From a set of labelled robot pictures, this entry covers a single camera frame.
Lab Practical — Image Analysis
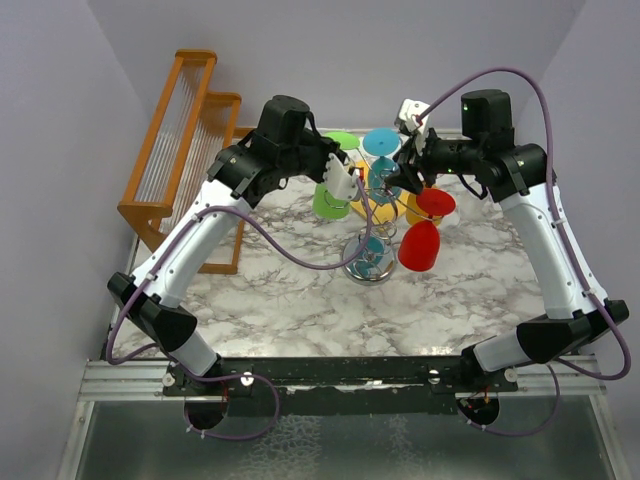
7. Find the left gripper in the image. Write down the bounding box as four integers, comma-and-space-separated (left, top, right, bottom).
279, 128, 347, 186

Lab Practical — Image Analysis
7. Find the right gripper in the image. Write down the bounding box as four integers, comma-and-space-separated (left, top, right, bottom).
385, 122, 482, 193

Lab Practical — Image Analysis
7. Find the blue plastic wine glass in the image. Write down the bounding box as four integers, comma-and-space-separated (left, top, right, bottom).
362, 128, 401, 189

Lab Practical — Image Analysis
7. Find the yellow plastic wine glass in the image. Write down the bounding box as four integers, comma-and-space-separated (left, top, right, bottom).
356, 160, 441, 225

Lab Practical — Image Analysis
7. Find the green plastic wine glass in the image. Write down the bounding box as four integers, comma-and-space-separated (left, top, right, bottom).
312, 131, 360, 220

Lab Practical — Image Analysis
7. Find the red plastic wine glass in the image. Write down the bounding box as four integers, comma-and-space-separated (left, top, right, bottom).
397, 187, 456, 272

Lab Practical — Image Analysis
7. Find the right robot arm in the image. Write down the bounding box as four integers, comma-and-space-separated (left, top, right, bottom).
386, 89, 629, 391

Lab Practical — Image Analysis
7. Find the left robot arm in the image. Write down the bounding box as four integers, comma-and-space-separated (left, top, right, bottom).
107, 95, 358, 395

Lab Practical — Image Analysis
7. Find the chrome wine glass rack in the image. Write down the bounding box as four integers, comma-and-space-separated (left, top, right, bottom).
324, 167, 436, 286

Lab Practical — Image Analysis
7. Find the wooden dish rack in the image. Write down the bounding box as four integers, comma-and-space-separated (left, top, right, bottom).
118, 49, 248, 251

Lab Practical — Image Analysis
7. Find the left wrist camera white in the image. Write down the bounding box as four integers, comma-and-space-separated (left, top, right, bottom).
323, 153, 361, 202

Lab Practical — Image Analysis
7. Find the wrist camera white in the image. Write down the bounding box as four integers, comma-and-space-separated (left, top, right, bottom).
323, 153, 361, 202
394, 98, 430, 154

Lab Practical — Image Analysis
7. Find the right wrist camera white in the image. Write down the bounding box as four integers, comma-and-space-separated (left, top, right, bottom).
394, 98, 430, 154

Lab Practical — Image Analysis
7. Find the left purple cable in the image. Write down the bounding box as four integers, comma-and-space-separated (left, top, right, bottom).
105, 172, 375, 441

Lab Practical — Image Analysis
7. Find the purple cable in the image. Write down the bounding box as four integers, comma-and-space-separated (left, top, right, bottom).
417, 67, 630, 437
105, 172, 375, 441

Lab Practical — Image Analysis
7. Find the black mounting rail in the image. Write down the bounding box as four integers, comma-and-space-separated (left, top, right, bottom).
163, 356, 517, 417

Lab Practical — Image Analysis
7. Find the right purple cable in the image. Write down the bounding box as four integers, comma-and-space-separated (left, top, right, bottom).
417, 67, 630, 437

